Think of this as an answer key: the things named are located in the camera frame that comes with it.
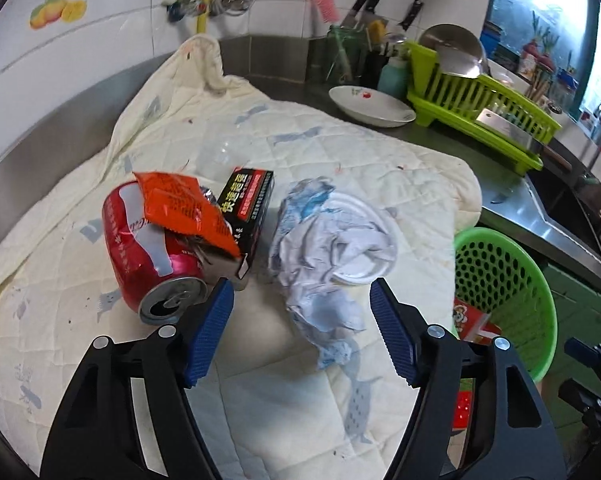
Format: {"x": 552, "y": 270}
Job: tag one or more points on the black cardboard box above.
{"x": 248, "y": 200}

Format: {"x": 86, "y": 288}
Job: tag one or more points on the blue container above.
{"x": 490, "y": 37}

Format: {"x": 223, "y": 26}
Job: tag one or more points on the red can with white script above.
{"x": 130, "y": 255}

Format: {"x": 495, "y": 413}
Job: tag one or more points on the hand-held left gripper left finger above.
{"x": 210, "y": 330}

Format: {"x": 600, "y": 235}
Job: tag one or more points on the pink bottle brush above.
{"x": 325, "y": 5}

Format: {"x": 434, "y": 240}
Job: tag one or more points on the teal bottle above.
{"x": 393, "y": 80}

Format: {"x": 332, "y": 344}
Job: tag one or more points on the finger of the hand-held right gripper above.
{"x": 575, "y": 392}
{"x": 580, "y": 349}

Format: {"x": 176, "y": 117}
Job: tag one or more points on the white paper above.
{"x": 305, "y": 240}

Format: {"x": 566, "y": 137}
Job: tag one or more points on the steel sink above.
{"x": 570, "y": 195}

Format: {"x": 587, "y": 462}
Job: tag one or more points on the black utensil holder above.
{"x": 375, "y": 67}

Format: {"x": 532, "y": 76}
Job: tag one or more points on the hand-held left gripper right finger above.
{"x": 393, "y": 335}

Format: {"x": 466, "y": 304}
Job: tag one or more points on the sprouting onion in jar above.
{"x": 546, "y": 60}
{"x": 529, "y": 55}

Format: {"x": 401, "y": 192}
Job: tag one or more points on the green plastic dish rack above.
{"x": 430, "y": 95}

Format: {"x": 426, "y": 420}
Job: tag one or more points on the cream quilted blanket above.
{"x": 130, "y": 135}

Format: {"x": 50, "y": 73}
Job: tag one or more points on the green cabinet door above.
{"x": 580, "y": 310}

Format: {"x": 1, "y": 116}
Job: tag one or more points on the orange snack wrapper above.
{"x": 180, "y": 205}

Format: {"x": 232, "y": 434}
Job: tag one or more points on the glass jar with blue lid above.
{"x": 566, "y": 87}

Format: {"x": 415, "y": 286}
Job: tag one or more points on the knife holder with utensils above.
{"x": 348, "y": 55}

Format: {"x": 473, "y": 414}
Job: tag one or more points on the green perforated plastic basket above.
{"x": 480, "y": 234}

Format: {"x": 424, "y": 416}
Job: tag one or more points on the white plate with red print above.
{"x": 370, "y": 107}

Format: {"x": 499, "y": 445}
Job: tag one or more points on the red can with cartoon print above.
{"x": 468, "y": 317}

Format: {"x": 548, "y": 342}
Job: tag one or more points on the white plastic lid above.
{"x": 353, "y": 206}

